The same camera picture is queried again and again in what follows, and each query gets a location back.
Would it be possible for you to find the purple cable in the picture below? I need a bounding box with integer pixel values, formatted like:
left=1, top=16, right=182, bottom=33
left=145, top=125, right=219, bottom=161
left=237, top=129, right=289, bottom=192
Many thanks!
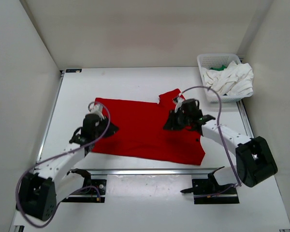
left=15, top=101, right=111, bottom=228
left=175, top=86, right=242, bottom=188

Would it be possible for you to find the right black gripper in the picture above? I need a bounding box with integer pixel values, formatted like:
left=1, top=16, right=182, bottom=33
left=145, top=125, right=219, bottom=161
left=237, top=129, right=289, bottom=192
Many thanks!
left=163, top=110, right=192, bottom=132

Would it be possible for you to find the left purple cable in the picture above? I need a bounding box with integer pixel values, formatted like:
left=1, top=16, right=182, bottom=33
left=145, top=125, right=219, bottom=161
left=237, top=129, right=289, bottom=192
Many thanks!
left=15, top=101, right=111, bottom=228

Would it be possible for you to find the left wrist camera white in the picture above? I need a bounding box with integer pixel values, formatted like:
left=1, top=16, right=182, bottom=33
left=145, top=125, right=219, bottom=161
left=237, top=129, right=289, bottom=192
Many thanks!
left=88, top=102, right=105, bottom=120

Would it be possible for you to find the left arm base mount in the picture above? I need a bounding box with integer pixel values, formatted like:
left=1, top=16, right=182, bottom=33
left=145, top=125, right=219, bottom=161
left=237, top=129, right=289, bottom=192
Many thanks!
left=62, top=169, right=107, bottom=203

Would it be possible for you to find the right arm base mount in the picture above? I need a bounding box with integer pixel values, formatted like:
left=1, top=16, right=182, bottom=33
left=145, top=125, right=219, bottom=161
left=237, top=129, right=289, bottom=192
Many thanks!
left=180, top=166, right=240, bottom=204

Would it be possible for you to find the white plastic basket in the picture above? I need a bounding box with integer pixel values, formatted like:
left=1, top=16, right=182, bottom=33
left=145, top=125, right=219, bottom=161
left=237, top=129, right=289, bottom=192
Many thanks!
left=197, top=53, right=254, bottom=102

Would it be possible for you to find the dark label sticker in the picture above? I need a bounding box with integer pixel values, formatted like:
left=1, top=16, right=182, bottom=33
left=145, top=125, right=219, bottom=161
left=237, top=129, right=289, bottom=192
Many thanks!
left=65, top=69, right=82, bottom=73

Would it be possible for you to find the aluminium rail front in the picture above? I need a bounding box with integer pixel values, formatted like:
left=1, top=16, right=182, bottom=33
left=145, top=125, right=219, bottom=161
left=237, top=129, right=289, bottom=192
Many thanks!
left=87, top=168, right=215, bottom=175

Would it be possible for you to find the white t-shirt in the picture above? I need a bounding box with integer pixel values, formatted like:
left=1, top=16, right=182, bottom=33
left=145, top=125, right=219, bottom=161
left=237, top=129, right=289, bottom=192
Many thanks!
left=201, top=61, right=254, bottom=96

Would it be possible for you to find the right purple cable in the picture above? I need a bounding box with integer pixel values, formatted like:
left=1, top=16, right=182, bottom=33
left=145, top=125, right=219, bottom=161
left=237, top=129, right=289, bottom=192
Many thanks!
left=175, top=86, right=242, bottom=188

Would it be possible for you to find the red t-shirt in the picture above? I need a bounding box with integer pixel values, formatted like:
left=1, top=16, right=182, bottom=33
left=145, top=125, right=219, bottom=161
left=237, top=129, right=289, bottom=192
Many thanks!
left=93, top=89, right=205, bottom=165

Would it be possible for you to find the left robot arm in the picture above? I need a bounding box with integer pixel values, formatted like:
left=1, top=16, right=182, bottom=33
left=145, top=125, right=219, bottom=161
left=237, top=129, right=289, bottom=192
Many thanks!
left=16, top=114, right=119, bottom=221

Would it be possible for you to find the green garment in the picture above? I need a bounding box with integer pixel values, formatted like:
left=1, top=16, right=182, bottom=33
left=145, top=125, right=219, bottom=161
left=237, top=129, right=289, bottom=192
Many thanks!
left=210, top=65, right=227, bottom=71

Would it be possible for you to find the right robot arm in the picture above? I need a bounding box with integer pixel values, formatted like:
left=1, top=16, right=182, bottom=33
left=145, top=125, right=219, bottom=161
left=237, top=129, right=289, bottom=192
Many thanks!
left=163, top=97, right=278, bottom=188

